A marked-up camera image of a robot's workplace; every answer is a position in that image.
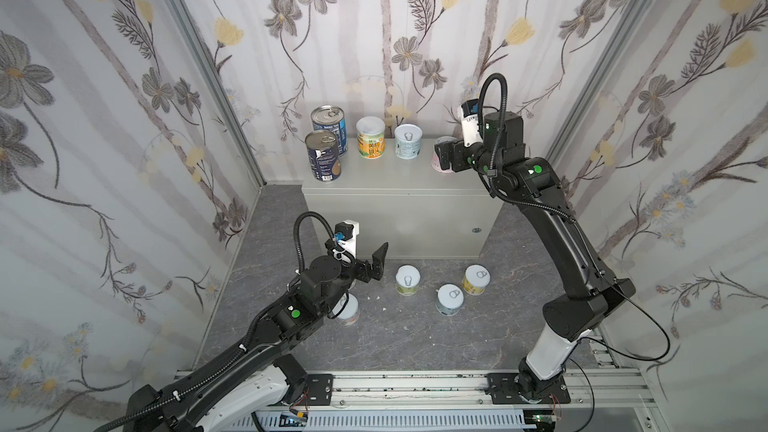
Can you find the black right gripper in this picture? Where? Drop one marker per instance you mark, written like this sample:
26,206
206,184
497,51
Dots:
447,155

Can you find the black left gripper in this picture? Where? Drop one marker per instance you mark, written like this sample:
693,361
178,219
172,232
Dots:
362,268

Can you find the white lid pink-red can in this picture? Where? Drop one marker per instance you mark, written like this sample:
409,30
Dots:
442,153

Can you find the white lid light-blue can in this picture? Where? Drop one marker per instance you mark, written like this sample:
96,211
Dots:
408,141

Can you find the white lid yellow-orange can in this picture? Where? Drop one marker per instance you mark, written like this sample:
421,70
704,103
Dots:
371,137

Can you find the dark labelled tall can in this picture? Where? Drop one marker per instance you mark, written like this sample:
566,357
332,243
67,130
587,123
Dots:
324,156

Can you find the blue labelled tall can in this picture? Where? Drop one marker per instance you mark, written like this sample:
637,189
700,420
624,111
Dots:
331,118

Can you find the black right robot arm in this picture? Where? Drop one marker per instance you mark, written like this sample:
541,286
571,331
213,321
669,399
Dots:
492,146

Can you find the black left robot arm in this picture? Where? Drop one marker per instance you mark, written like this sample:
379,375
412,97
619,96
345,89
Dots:
259,369

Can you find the white lid green can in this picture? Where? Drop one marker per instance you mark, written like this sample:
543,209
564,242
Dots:
408,279

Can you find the grey metal cabinet box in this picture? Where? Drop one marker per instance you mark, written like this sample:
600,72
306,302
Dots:
420,212

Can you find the white lid pink can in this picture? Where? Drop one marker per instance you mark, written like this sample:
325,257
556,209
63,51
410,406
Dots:
346,311

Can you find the white lid teal can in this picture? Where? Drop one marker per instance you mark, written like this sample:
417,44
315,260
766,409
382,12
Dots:
450,299

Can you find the white lid yellow can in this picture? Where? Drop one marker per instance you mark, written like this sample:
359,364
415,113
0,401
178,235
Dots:
476,279

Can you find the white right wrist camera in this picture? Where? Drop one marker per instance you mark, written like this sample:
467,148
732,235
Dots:
470,122

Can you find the white slotted cable duct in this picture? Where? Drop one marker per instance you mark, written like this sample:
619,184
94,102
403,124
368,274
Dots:
388,420

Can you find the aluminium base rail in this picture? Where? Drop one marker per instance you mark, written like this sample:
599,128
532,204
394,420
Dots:
588,400

